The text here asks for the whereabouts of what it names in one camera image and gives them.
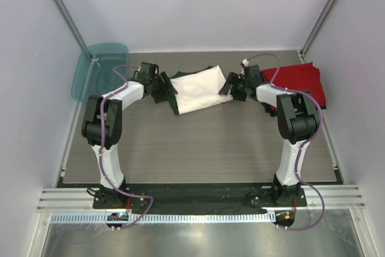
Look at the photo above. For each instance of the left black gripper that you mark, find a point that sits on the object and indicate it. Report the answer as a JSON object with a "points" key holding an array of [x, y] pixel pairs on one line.
{"points": [[166, 88]]}

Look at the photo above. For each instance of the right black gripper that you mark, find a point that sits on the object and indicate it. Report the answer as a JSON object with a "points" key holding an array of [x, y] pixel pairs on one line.
{"points": [[233, 79]]}

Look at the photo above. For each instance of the white and green t-shirt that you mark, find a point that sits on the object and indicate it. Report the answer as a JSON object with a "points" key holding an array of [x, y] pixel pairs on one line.
{"points": [[197, 90]]}

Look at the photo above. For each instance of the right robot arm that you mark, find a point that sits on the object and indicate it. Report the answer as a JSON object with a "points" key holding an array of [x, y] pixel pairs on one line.
{"points": [[298, 120]]}

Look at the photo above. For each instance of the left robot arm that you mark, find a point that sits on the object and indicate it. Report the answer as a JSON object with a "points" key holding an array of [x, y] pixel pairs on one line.
{"points": [[102, 124]]}

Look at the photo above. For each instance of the teal plastic bin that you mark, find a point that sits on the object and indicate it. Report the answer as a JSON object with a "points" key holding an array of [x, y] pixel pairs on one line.
{"points": [[100, 69]]}

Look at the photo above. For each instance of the folded red t-shirt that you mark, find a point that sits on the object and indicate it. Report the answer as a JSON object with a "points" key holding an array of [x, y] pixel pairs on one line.
{"points": [[302, 77]]}

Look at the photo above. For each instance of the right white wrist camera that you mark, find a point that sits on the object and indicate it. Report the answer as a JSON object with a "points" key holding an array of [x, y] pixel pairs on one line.
{"points": [[244, 63]]}

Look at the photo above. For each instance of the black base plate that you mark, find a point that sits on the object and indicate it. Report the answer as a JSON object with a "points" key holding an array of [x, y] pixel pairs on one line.
{"points": [[197, 199]]}

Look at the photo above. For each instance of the white slotted cable duct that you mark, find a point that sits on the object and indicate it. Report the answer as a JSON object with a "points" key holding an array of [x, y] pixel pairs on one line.
{"points": [[122, 218]]}

